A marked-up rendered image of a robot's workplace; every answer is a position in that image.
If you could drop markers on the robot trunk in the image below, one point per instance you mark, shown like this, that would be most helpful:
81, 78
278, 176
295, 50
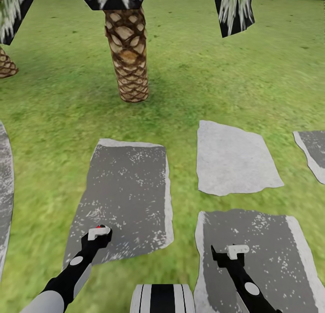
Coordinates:
162, 298

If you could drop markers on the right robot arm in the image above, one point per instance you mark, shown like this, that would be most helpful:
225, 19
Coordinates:
248, 294

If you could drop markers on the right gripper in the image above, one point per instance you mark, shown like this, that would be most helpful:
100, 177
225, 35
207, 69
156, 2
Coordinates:
224, 261

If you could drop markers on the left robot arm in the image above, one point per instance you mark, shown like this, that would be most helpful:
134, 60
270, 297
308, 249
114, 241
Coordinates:
62, 290

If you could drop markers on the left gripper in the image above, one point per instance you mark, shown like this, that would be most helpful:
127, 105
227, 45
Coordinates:
100, 242

